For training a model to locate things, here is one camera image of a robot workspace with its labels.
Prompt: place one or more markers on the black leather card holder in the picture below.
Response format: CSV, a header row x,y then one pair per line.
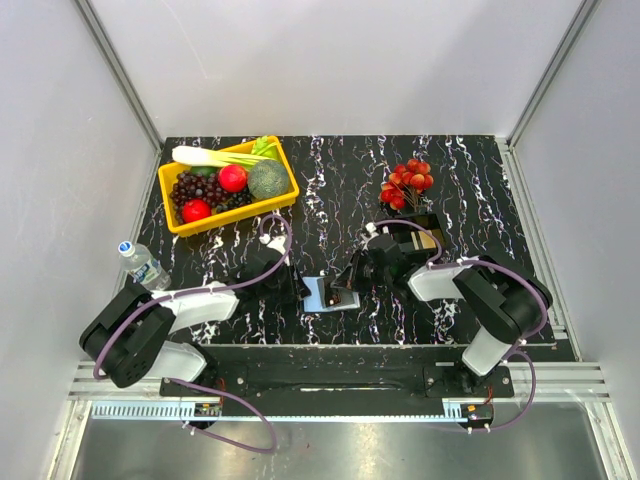
x,y
314,303

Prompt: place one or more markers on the dark purple grape bunch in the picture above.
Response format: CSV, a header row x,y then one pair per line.
x,y
188,187

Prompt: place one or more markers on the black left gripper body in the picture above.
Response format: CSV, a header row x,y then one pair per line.
x,y
283,290

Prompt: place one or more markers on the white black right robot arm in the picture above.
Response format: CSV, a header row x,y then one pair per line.
x,y
509,303

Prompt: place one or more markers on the red apple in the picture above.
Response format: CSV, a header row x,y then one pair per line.
x,y
233,178

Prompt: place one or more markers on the red tomato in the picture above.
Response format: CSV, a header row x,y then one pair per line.
x,y
195,210

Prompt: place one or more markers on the white green leek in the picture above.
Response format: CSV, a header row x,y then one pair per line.
x,y
196,157

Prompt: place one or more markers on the plastic water bottle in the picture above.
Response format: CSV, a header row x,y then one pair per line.
x,y
138,262

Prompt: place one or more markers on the black card storage box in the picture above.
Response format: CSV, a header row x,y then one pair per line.
x,y
401,233

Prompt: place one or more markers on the gold credit card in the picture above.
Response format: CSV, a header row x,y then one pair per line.
x,y
422,241

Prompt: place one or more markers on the green melon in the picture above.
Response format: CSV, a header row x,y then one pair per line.
x,y
268,179

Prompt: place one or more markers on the yellow plastic tray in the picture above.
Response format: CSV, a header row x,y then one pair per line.
x,y
167,174

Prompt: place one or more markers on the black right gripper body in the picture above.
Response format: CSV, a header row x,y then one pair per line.
x,y
364,274

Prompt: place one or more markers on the red artificial berry bunch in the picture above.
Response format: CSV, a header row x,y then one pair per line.
x,y
406,185

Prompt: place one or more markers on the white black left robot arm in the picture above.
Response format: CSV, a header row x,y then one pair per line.
x,y
130,337

